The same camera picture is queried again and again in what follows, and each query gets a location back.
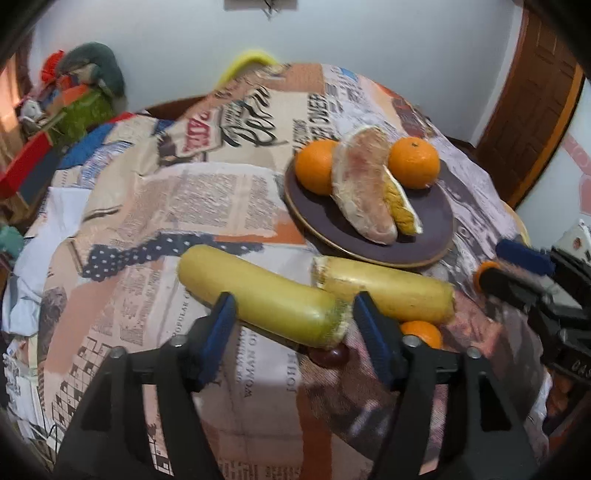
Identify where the sugarcane piece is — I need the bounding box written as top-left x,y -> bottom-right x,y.
311,256 -> 455,324
177,245 -> 353,350

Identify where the pomelo segment with rind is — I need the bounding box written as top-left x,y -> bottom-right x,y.
384,167 -> 423,237

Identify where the dark red jujube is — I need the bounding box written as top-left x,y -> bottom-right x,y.
308,343 -> 349,369

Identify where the large orange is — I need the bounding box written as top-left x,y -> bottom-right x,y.
294,139 -> 339,196
388,137 -> 441,190

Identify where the white wardrobe sliding door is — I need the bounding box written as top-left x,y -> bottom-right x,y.
517,80 -> 591,248

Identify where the newspaper print tablecloth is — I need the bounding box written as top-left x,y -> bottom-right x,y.
3,64 -> 550,479

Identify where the brown wooden door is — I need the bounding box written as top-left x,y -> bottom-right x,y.
476,9 -> 584,208

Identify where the dark purple plate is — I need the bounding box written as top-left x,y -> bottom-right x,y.
283,162 -> 455,269

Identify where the teal plush toy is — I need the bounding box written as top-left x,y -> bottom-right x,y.
0,225 -> 24,261

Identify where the patchwork blue quilt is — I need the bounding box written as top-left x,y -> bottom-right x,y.
57,112 -> 173,170

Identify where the red gift box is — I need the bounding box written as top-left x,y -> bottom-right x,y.
0,131 -> 52,200

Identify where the red plastic bag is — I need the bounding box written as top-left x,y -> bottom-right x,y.
40,50 -> 64,84

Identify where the grey plush pillow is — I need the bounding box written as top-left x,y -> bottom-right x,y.
56,42 -> 125,98

